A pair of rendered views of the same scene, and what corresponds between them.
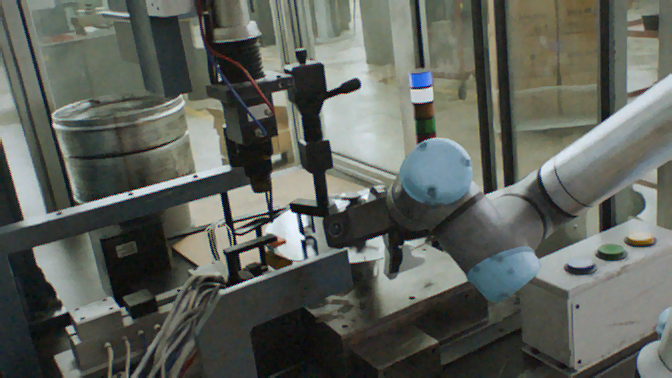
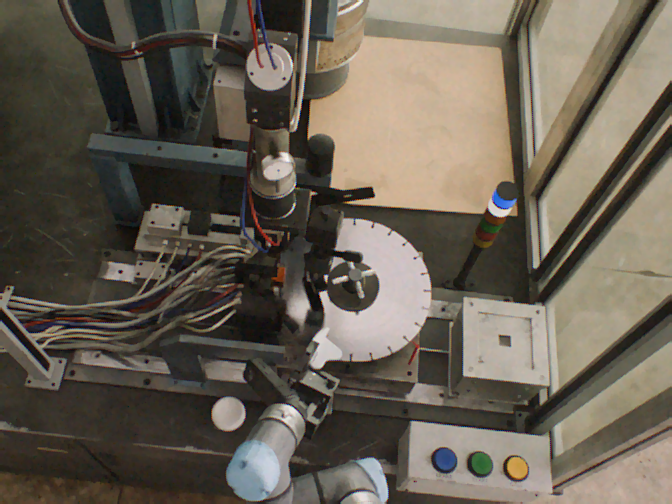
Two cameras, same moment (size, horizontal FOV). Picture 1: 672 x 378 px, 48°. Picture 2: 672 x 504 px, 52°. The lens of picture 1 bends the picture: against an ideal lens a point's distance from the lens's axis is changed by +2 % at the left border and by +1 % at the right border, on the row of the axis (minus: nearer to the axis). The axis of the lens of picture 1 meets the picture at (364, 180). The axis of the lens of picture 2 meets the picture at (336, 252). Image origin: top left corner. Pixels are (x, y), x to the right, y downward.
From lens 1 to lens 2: 1.06 m
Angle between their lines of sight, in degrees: 47
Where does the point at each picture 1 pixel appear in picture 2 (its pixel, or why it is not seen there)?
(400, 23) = (593, 65)
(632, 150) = not seen: outside the picture
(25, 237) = (129, 157)
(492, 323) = (406, 401)
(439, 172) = (242, 485)
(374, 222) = (267, 397)
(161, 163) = not seen: hidden behind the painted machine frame
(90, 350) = (154, 239)
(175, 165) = (329, 54)
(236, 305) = (188, 346)
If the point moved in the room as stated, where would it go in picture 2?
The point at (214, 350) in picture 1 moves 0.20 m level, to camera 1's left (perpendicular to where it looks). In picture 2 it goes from (171, 353) to (97, 297)
